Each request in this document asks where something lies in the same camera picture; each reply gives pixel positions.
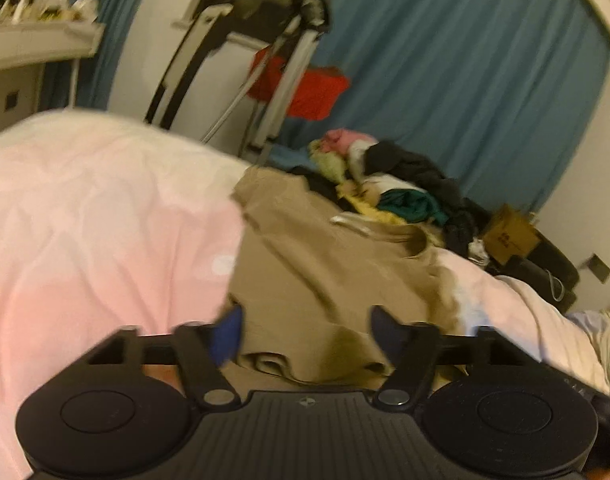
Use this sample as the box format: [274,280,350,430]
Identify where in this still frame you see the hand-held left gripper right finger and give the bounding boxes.
[367,304,532,409]

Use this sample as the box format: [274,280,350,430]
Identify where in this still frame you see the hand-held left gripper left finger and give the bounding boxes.
[86,304,245,409]

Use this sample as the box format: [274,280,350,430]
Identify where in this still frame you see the tan shirt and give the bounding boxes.
[224,165,466,387]

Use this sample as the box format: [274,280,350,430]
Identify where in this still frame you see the pile of mixed clothes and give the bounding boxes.
[289,129,492,262]

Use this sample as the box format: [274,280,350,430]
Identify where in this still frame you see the pale lavender cloth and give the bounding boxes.
[565,309,610,397]

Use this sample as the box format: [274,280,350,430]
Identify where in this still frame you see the cardboard box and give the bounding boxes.
[482,203,542,266]

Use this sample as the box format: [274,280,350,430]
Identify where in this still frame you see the black bag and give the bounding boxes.
[494,239,580,314]

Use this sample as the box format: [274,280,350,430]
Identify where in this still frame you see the pink bed sheet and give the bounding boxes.
[0,109,610,480]

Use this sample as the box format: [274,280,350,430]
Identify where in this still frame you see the red cloth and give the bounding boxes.
[248,49,350,120]

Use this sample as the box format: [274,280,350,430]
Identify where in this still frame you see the wide blue curtain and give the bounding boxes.
[268,0,610,217]

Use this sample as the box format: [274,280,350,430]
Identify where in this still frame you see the silver tripod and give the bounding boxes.
[200,0,334,162]

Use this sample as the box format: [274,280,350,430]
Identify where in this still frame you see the narrow blue curtain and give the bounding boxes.
[42,0,162,111]

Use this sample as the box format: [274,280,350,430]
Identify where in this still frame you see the white shelf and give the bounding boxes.
[0,22,106,75]

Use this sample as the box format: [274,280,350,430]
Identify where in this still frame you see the clutter on shelf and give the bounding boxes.
[0,0,100,25]

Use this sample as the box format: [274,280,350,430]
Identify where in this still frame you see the white cable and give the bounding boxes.
[546,269,566,305]

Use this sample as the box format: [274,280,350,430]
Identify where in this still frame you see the black and white frame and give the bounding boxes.
[144,3,236,129]

